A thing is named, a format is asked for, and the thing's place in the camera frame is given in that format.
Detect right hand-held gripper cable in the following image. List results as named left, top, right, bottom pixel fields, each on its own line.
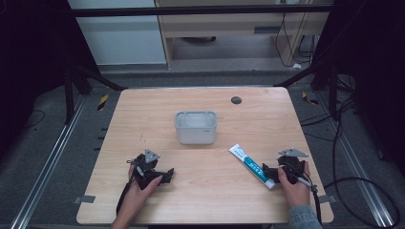
left=285, top=162, right=324, bottom=229

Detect person's right hand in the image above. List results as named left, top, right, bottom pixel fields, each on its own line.
left=277, top=160, right=312, bottom=210

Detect white and teal toothpaste tube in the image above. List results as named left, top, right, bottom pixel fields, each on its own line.
left=228, top=143, right=277, bottom=191

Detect dark curtain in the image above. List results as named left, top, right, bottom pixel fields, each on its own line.
left=311, top=0, right=405, bottom=179
left=0, top=0, right=99, bottom=160

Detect white cabinet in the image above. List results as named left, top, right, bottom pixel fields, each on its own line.
left=67, top=0, right=168, bottom=67

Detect black floor cable loop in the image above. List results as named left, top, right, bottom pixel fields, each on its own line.
left=300, top=98, right=401, bottom=229

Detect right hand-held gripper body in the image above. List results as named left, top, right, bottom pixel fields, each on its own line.
left=276, top=148, right=309, bottom=185

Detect aluminium floor rail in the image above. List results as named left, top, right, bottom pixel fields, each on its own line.
left=9, top=94, right=88, bottom=229
left=314, top=92, right=395, bottom=229

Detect black horizontal bar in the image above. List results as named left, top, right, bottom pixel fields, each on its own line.
left=70, top=4, right=335, bottom=19

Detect left hand-held gripper cable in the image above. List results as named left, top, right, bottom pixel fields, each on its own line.
left=115, top=157, right=141, bottom=216

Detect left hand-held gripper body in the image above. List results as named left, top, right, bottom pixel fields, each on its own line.
left=126, top=148, right=166, bottom=191

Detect black hanging cables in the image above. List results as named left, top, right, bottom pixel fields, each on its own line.
left=274, top=12, right=319, bottom=69

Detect grey tape strip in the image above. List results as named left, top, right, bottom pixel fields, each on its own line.
left=318, top=194, right=338, bottom=204
left=74, top=195, right=96, bottom=205

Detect grey plastic container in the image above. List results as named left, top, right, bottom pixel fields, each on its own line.
left=173, top=110, right=219, bottom=146

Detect person's left hand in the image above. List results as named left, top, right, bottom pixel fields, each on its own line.
left=121, top=164, right=163, bottom=215

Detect hand-held gripper cable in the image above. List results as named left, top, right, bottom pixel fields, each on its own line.
left=115, top=157, right=141, bottom=216
left=285, top=162, right=324, bottom=229

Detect light wooden desk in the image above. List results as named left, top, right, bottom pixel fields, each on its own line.
left=154, top=0, right=334, bottom=71

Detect black metal stand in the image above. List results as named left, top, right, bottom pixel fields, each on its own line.
left=62, top=60, right=128, bottom=126
left=273, top=58, right=342, bottom=121

